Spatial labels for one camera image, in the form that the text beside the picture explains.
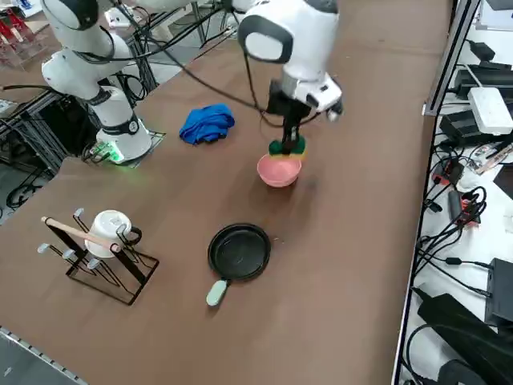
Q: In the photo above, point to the slim black adapter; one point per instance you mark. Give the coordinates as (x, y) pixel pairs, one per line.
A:
(455, 204)

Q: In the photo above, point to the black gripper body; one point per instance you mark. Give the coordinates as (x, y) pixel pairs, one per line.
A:
(280, 104)

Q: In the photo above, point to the white cardboard box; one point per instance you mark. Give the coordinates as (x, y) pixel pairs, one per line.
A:
(497, 18)

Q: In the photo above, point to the red black circuit board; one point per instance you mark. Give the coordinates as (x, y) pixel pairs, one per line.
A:
(448, 172)

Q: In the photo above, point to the silver table edge rail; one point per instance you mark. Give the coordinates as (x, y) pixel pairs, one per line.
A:
(28, 347)

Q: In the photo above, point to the black electronics box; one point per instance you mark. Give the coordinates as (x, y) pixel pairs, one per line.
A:
(501, 288)

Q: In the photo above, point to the aluminium camera post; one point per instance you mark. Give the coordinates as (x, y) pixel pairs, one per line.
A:
(449, 56)

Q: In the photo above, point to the white cup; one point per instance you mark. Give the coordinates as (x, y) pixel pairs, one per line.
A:
(106, 232)

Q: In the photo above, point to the clear acrylic shelf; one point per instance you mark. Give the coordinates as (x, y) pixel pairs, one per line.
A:
(20, 48)

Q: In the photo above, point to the black power brick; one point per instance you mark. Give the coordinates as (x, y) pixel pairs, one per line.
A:
(457, 126)

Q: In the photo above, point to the white printed packet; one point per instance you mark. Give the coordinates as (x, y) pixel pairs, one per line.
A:
(491, 156)

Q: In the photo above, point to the blue cloth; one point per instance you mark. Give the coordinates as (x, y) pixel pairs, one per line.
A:
(206, 124)

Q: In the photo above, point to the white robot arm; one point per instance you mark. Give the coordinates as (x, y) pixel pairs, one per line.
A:
(300, 40)

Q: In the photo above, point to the green and yellow sponge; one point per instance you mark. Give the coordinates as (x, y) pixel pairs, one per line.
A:
(300, 148)

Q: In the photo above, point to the black metal table frame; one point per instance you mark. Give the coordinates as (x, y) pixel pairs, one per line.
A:
(40, 120)

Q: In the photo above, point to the large black case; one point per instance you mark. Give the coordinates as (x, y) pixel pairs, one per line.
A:
(461, 333)

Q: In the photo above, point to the steel arm base plate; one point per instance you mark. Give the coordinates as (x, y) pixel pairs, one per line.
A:
(157, 138)

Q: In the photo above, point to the small black power adapter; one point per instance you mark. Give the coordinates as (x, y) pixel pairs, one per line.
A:
(483, 50)

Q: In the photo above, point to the pink bowl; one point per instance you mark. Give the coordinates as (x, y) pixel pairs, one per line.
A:
(279, 175)

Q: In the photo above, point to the long black box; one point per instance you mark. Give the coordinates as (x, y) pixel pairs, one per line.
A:
(493, 74)

